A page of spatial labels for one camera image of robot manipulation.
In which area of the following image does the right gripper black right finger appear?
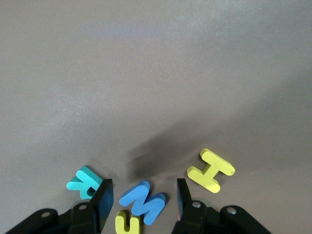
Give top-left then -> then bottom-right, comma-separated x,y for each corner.
170,178 -> 272,234

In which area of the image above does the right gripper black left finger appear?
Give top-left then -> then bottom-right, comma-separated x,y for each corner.
4,178 -> 115,234

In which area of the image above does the yellow small letter h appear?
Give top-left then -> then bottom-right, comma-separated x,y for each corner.
115,210 -> 141,234

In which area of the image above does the teal capital letter R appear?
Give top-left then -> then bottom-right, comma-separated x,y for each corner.
66,166 -> 103,201

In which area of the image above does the blue capital letter W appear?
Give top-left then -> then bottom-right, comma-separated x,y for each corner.
118,180 -> 167,226

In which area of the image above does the yellow capital letter H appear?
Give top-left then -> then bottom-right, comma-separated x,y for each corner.
186,148 -> 236,194

